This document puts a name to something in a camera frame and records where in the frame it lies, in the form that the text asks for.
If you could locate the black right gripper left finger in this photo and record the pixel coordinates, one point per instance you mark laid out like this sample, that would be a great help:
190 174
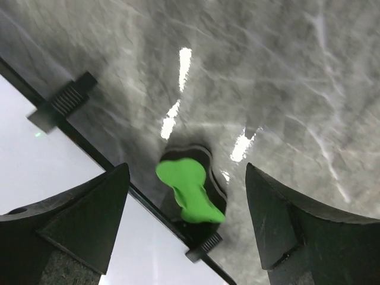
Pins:
67 238

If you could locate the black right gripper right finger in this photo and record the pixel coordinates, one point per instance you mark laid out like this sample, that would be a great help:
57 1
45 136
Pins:
303 241

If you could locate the green whiteboard eraser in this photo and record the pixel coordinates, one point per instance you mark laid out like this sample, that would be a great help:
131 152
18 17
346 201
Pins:
188 171

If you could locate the black framed whiteboard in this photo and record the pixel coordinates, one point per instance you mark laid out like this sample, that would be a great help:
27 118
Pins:
35 166

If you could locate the black whiteboard clip foot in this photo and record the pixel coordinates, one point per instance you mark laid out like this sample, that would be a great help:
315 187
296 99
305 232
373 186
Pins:
201 249
64 103

